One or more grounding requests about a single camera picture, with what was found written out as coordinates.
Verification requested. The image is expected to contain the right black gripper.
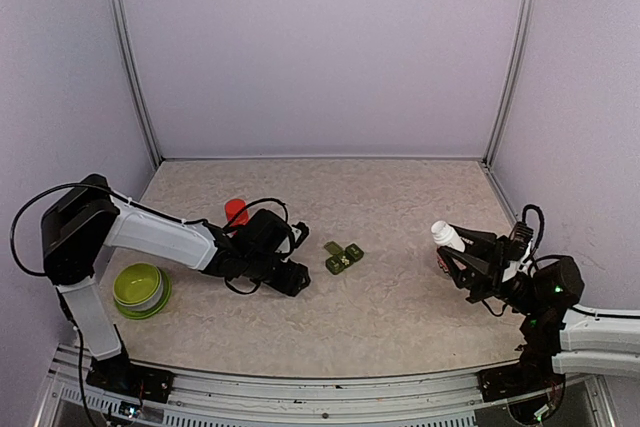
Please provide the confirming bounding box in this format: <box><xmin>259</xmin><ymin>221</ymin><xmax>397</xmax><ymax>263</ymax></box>
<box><xmin>439</xmin><ymin>227</ymin><xmax>543</xmax><ymax>316</ymax></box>

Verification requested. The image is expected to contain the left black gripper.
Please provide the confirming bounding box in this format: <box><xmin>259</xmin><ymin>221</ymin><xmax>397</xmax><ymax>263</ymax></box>
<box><xmin>244</xmin><ymin>252</ymin><xmax>311</xmax><ymax>297</ymax></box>

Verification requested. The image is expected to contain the small clear white-capped bottle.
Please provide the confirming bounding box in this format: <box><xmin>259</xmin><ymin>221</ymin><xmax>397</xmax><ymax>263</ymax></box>
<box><xmin>431</xmin><ymin>220</ymin><xmax>465</xmax><ymax>252</ymax></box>

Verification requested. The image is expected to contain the green weekly pill organizer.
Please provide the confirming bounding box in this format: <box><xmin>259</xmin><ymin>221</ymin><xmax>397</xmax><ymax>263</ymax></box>
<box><xmin>324</xmin><ymin>241</ymin><xmax>365</xmax><ymax>275</ymax></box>

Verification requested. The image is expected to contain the red pill bottle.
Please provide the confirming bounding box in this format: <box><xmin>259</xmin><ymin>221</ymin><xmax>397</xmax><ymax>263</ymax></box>
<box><xmin>225</xmin><ymin>198</ymin><xmax>249</xmax><ymax>227</ymax></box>

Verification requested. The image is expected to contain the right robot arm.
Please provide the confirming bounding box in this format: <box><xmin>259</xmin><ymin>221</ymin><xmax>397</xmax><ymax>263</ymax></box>
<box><xmin>431</xmin><ymin>221</ymin><xmax>639</xmax><ymax>391</ymax></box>

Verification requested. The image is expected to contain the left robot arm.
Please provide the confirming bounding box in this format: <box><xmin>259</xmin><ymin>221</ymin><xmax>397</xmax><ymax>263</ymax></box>
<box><xmin>41</xmin><ymin>174</ymin><xmax>311</xmax><ymax>392</ymax></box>

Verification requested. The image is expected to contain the red patterned oval tin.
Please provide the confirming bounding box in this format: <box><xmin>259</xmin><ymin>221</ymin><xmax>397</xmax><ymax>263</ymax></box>
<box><xmin>436</xmin><ymin>251</ymin><xmax>451</xmax><ymax>276</ymax></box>

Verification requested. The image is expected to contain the green plate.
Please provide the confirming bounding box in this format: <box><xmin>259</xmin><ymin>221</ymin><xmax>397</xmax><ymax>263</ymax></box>
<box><xmin>113</xmin><ymin>269</ymin><xmax>172</xmax><ymax>320</ymax></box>

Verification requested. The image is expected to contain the green bowl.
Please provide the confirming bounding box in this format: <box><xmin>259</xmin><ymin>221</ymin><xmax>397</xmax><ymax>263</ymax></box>
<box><xmin>112</xmin><ymin>263</ymin><xmax>161</xmax><ymax>305</ymax></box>

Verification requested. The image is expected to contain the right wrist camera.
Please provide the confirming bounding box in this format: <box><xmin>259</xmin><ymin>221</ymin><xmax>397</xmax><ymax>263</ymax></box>
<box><xmin>502</xmin><ymin>221</ymin><xmax>534</xmax><ymax>283</ymax></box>

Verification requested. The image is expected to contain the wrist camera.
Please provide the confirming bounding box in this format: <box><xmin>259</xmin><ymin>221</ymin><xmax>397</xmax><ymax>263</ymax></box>
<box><xmin>289</xmin><ymin>221</ymin><xmax>310</xmax><ymax>252</ymax></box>
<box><xmin>502</xmin><ymin>221</ymin><xmax>534</xmax><ymax>283</ymax></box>

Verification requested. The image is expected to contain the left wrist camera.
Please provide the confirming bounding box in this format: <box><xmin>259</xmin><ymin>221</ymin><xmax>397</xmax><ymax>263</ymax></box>
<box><xmin>289</xmin><ymin>221</ymin><xmax>310</xmax><ymax>252</ymax></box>

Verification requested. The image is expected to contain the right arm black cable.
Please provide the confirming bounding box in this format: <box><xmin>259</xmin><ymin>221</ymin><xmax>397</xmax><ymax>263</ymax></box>
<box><xmin>519</xmin><ymin>203</ymin><xmax>547</xmax><ymax>268</ymax></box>

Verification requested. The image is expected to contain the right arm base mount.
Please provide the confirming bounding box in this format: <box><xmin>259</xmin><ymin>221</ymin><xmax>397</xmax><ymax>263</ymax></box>
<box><xmin>477</xmin><ymin>362</ymin><xmax>566</xmax><ymax>402</ymax></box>

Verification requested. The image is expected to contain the front aluminium rail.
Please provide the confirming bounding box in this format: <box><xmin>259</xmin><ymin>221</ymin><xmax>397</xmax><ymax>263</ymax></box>
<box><xmin>34</xmin><ymin>356</ymin><xmax>616</xmax><ymax>427</ymax></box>

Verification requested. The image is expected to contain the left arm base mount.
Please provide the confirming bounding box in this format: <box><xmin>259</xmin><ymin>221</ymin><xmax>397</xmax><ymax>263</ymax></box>
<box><xmin>86</xmin><ymin>363</ymin><xmax>175</xmax><ymax>404</ymax></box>

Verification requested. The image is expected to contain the right aluminium frame post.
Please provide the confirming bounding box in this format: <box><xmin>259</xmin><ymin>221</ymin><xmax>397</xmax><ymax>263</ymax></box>
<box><xmin>483</xmin><ymin>0</ymin><xmax>535</xmax><ymax>170</ymax></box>

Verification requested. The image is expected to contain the aluminium frame post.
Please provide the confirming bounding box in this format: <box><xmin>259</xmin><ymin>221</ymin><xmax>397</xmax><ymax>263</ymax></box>
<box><xmin>109</xmin><ymin>0</ymin><xmax>163</xmax><ymax>169</ymax></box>
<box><xmin>483</xmin><ymin>0</ymin><xmax>535</xmax><ymax>170</ymax></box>

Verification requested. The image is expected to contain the left aluminium frame post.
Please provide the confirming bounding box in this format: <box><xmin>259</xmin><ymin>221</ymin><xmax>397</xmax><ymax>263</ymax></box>
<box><xmin>109</xmin><ymin>0</ymin><xmax>163</xmax><ymax>169</ymax></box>

